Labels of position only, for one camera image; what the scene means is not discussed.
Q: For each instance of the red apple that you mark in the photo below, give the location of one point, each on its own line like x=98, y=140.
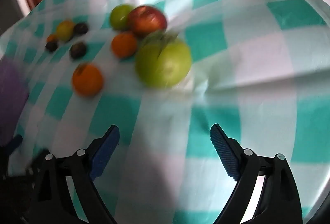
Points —
x=147, y=20

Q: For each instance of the large green apple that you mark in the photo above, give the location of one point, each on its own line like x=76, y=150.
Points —
x=163, y=62

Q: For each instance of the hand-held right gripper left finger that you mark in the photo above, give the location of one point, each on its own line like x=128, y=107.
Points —
x=104, y=151

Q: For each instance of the small green apple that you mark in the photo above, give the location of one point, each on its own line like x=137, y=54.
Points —
x=119, y=17

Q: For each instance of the dark plum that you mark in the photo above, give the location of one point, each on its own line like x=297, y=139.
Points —
x=81, y=29
x=78, y=50
x=51, y=46

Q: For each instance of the purple tray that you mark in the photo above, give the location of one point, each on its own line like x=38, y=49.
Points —
x=11, y=100

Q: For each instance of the yellow lemon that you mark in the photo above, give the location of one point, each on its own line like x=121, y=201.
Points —
x=65, y=30

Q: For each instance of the small orange kumquat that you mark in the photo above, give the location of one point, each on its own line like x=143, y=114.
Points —
x=51, y=38

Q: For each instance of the teal and white checked tablecloth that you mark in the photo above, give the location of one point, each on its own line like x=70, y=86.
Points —
x=180, y=100

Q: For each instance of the orange tangerine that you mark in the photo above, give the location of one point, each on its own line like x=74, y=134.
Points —
x=87, y=80
x=124, y=44

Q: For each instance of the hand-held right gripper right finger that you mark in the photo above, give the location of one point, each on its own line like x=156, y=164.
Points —
x=226, y=154

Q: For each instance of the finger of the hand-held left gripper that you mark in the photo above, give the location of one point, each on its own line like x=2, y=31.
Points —
x=14, y=144

